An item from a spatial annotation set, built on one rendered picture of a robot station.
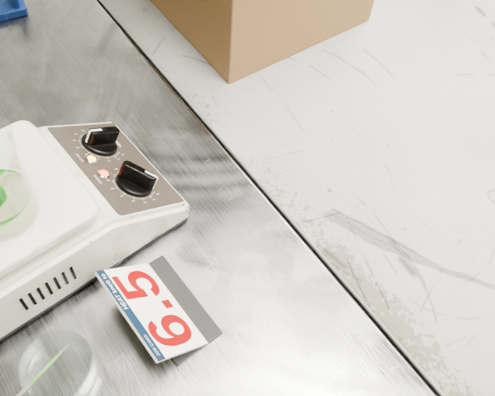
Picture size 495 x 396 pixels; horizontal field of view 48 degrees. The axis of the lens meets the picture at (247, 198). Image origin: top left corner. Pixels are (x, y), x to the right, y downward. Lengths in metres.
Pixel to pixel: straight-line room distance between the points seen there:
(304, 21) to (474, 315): 0.36
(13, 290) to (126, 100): 0.27
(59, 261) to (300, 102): 0.32
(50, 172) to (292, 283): 0.22
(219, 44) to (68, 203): 0.27
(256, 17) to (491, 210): 0.31
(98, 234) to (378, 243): 0.25
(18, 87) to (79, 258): 0.27
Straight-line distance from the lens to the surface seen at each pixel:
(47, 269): 0.44
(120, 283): 0.46
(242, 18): 0.58
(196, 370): 0.46
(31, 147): 0.48
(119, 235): 0.46
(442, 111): 0.66
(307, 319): 0.48
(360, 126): 0.61
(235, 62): 0.62
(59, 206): 0.44
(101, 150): 0.51
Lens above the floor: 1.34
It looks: 56 degrees down
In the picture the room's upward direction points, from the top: 6 degrees clockwise
